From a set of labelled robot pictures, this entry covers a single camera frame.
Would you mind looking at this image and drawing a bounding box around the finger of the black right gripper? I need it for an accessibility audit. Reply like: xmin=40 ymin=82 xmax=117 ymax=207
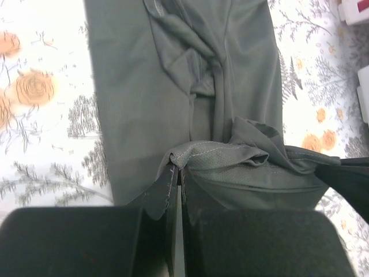
xmin=315 ymin=157 xmax=369 ymax=218

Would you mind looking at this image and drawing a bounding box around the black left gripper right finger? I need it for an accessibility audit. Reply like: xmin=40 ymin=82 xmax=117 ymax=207
xmin=181 ymin=167 xmax=355 ymax=276

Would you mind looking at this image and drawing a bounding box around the floral patterned table mat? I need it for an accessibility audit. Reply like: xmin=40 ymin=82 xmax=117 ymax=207
xmin=1 ymin=1 xmax=368 ymax=276

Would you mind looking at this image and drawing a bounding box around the grey t shirt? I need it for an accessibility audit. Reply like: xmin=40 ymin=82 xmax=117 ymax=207
xmin=85 ymin=1 xmax=340 ymax=210

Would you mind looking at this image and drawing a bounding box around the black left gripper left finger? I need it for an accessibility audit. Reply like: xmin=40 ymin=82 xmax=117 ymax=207
xmin=1 ymin=164 xmax=178 ymax=276

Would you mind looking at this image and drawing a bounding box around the white plastic laundry basket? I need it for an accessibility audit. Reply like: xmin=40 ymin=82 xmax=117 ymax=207
xmin=338 ymin=0 xmax=368 ymax=125

